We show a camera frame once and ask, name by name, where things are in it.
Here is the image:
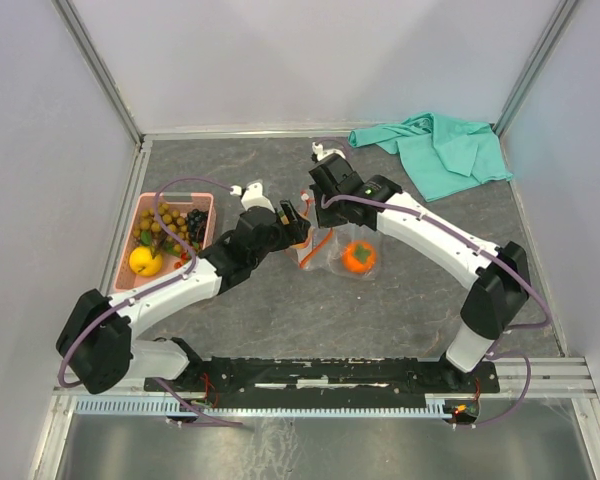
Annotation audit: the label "purple cable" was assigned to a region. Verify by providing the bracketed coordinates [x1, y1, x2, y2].
[312, 137, 552, 429]
[57, 178, 244, 429]

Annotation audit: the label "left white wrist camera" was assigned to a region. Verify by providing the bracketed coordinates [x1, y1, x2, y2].
[230, 180, 274, 212]

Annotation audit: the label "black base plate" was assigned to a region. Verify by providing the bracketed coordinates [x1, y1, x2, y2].
[167, 357, 500, 410]

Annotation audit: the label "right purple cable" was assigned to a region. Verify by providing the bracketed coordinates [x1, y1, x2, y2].
[312, 137, 552, 429]

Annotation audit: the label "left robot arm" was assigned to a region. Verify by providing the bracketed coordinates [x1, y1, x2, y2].
[56, 201, 310, 394]

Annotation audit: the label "dark toy grape bunch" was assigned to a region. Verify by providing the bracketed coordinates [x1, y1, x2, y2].
[186, 209, 208, 243]

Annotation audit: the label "yellow toy fruit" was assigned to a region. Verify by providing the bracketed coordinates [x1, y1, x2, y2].
[128, 246, 163, 277]

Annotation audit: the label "clear zip top bag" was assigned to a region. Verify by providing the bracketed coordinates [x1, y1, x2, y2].
[283, 182, 384, 281]

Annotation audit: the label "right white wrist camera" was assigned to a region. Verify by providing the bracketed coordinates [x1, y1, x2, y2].
[311, 142, 348, 163]

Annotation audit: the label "red and green toy vegetables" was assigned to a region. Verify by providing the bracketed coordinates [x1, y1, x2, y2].
[167, 242, 203, 270]

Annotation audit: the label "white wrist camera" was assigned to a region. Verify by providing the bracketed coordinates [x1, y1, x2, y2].
[311, 142, 348, 163]
[230, 180, 274, 212]

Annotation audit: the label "brown longan bunch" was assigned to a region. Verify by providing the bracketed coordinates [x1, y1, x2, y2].
[132, 202, 189, 249]

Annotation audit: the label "teal cloth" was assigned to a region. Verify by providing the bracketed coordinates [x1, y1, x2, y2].
[348, 112, 513, 202]

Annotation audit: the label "pink perforated basket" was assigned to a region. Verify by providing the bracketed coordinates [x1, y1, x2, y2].
[112, 192, 216, 293]

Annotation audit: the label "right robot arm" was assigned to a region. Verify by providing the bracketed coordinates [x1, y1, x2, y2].
[309, 150, 530, 391]

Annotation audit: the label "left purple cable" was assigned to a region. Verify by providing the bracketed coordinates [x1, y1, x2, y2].
[57, 178, 244, 429]

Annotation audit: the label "orange toy fruit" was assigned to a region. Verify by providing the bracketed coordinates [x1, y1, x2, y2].
[340, 241, 378, 275]

